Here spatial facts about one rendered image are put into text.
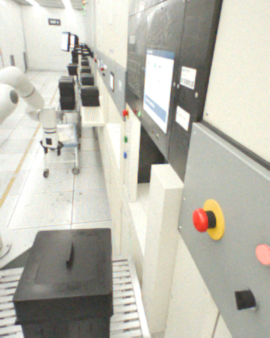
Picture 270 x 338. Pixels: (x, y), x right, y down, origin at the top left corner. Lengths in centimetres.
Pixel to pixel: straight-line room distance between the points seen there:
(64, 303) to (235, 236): 60
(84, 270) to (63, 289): 8
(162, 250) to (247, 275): 31
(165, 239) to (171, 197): 13
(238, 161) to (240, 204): 6
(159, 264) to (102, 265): 26
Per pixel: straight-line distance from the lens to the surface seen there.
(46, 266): 94
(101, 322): 97
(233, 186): 40
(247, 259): 40
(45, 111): 157
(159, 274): 75
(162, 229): 64
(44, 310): 91
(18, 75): 132
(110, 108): 276
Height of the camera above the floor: 170
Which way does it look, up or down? 24 degrees down
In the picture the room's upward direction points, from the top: 3 degrees clockwise
